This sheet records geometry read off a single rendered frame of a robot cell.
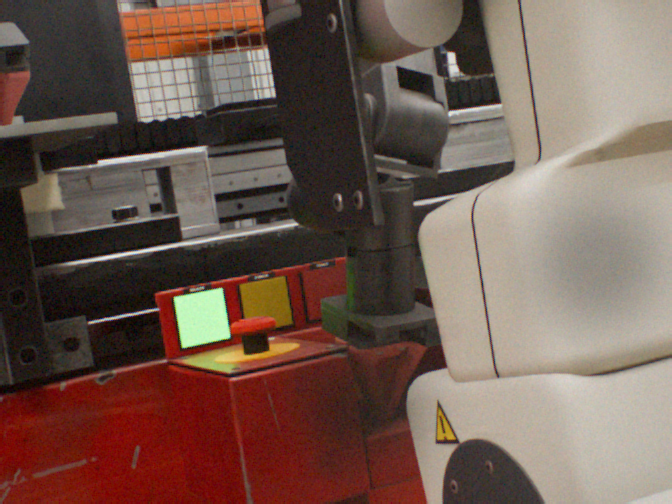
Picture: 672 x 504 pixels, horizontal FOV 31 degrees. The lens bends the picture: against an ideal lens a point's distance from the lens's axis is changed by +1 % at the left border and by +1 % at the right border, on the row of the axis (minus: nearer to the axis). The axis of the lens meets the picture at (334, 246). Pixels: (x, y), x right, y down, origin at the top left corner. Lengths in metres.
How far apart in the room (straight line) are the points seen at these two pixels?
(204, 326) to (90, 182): 0.29
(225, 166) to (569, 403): 1.13
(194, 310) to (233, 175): 0.57
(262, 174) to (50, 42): 0.42
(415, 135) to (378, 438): 0.25
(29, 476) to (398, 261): 0.42
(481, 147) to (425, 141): 0.53
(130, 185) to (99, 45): 0.60
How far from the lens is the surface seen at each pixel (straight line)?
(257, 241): 1.24
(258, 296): 1.11
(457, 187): 1.42
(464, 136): 1.50
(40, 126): 1.06
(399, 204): 0.98
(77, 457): 1.21
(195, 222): 1.35
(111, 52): 1.90
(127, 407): 1.21
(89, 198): 1.32
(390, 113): 0.96
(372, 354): 1.00
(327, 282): 1.14
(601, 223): 0.55
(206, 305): 1.09
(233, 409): 0.95
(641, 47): 0.56
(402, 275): 0.99
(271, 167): 1.66
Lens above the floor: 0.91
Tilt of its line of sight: 3 degrees down
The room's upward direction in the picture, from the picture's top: 9 degrees counter-clockwise
